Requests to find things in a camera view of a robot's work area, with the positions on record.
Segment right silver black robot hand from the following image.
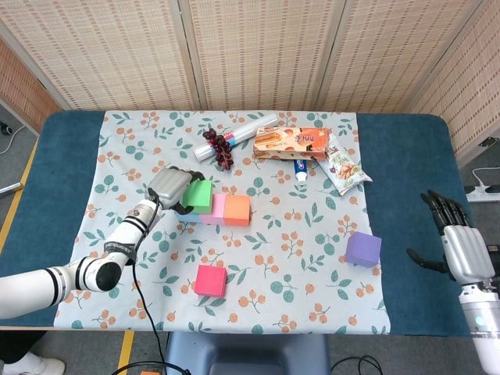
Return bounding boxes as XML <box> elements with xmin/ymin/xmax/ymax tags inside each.
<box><xmin>405</xmin><ymin>190</ymin><xmax>497</xmax><ymax>284</ymax></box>

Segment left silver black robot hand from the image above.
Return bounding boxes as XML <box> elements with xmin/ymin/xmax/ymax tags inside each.
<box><xmin>147</xmin><ymin>166</ymin><xmax>214</xmax><ymax>218</ymax></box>

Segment green foam cube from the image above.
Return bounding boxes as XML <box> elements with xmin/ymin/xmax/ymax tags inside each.
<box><xmin>181</xmin><ymin>179</ymin><xmax>215</xmax><ymax>215</ymax></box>

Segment light blue foam cube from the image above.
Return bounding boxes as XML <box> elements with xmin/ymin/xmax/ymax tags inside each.
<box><xmin>173</xmin><ymin>209</ymin><xmax>204</xmax><ymax>224</ymax></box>

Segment pink foam cube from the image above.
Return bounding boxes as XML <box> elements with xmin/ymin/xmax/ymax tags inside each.
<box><xmin>200</xmin><ymin>194</ymin><xmax>227</xmax><ymax>227</ymax></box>

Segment orange foam cube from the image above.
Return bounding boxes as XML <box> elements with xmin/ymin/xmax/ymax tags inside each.
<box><xmin>223</xmin><ymin>195</ymin><xmax>252</xmax><ymax>227</ymax></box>

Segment red foam cube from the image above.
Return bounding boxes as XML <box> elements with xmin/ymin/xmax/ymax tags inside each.
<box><xmin>194</xmin><ymin>264</ymin><xmax>228</xmax><ymax>298</ymax></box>

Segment purple foam cube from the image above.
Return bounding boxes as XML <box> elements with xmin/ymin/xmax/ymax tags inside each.
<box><xmin>345</xmin><ymin>231</ymin><xmax>383</xmax><ymax>268</ymax></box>

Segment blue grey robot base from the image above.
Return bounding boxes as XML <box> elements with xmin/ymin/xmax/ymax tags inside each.
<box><xmin>162</xmin><ymin>331</ymin><xmax>331</xmax><ymax>375</ymax></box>

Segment black box with label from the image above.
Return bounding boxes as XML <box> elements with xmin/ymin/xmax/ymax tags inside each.
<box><xmin>486</xmin><ymin>244</ymin><xmax>500</xmax><ymax>290</ymax></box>

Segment white power strip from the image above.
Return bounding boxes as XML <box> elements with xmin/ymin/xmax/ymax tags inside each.
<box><xmin>465</xmin><ymin>185</ymin><xmax>500</xmax><ymax>203</ymax></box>

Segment dark red grape bunch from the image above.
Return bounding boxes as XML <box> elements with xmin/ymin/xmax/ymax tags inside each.
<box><xmin>202</xmin><ymin>127</ymin><xmax>234</xmax><ymax>171</ymax></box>

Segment teal table cover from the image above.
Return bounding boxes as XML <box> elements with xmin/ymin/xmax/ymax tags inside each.
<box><xmin>0</xmin><ymin>110</ymin><xmax>489</xmax><ymax>337</ymax></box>

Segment clear plastic wrap roll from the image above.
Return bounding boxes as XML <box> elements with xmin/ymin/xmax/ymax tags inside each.
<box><xmin>193</xmin><ymin>112</ymin><xmax>279</xmax><ymax>162</ymax></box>

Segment white blue toothpaste tube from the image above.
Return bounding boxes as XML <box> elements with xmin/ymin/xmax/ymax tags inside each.
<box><xmin>293</xmin><ymin>159</ymin><xmax>309</xmax><ymax>184</ymax></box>

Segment orange biscuit box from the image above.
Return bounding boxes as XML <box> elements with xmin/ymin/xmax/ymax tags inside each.
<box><xmin>252</xmin><ymin>126</ymin><xmax>332</xmax><ymax>161</ymax></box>

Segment floral print tablecloth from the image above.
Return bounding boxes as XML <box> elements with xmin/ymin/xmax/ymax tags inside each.
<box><xmin>52</xmin><ymin>110</ymin><xmax>391</xmax><ymax>336</ymax></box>

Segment silver nut snack bag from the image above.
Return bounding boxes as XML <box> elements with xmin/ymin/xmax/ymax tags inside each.
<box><xmin>318</xmin><ymin>143</ymin><xmax>373</xmax><ymax>196</ymax></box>

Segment bamboo folding screen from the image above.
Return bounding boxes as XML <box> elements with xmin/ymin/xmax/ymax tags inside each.
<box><xmin>0</xmin><ymin>0</ymin><xmax>500</xmax><ymax>169</ymax></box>

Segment black trouser leg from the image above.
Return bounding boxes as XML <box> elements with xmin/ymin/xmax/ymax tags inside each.
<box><xmin>0</xmin><ymin>330</ymin><xmax>46</xmax><ymax>364</ymax></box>

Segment white shoe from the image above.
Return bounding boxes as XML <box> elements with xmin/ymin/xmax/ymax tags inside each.
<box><xmin>2</xmin><ymin>351</ymin><xmax>66</xmax><ymax>375</ymax></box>

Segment white power cable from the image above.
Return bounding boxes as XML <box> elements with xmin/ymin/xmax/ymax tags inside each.
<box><xmin>471</xmin><ymin>166</ymin><xmax>500</xmax><ymax>188</ymax></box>

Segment black floor cable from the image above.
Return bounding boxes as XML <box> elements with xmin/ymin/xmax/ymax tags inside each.
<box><xmin>330</xmin><ymin>354</ymin><xmax>384</xmax><ymax>375</ymax></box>

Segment thin white floor cable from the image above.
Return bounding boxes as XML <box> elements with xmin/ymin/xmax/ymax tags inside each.
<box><xmin>0</xmin><ymin>124</ymin><xmax>28</xmax><ymax>155</ymax></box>

